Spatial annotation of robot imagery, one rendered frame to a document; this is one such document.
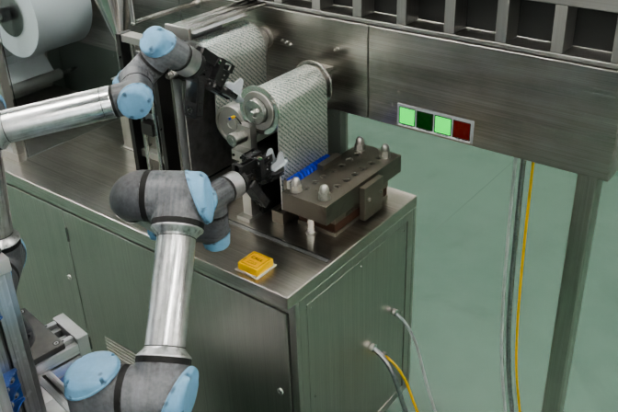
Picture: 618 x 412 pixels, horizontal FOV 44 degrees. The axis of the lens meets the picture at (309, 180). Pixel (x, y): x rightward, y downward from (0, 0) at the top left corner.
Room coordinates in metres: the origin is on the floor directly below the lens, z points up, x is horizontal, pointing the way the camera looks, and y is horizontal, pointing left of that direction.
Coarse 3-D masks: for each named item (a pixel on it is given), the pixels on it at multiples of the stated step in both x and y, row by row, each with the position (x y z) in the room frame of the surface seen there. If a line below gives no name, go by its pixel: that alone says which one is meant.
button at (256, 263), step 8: (248, 256) 1.76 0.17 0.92; (256, 256) 1.76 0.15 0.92; (264, 256) 1.76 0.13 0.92; (240, 264) 1.73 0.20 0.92; (248, 264) 1.72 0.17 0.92; (256, 264) 1.72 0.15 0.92; (264, 264) 1.72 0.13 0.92; (272, 264) 1.74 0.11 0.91; (248, 272) 1.71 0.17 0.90; (256, 272) 1.69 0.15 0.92
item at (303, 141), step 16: (320, 112) 2.15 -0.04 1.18; (288, 128) 2.02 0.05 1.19; (304, 128) 2.08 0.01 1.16; (320, 128) 2.14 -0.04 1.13; (288, 144) 2.02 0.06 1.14; (304, 144) 2.08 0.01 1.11; (320, 144) 2.14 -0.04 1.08; (288, 160) 2.02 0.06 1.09; (304, 160) 2.08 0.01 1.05; (288, 176) 2.02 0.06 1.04
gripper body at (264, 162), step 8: (248, 152) 1.94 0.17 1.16; (256, 152) 1.94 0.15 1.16; (248, 160) 1.89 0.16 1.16; (256, 160) 1.88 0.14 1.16; (264, 160) 1.91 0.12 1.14; (272, 160) 1.91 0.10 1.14; (232, 168) 1.86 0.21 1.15; (240, 168) 1.84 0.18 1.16; (248, 168) 1.86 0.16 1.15; (256, 168) 1.89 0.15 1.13; (264, 168) 1.89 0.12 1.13; (248, 176) 1.86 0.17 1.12; (256, 176) 1.89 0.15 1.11; (264, 176) 1.88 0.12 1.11; (248, 184) 1.83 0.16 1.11; (264, 184) 1.89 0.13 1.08
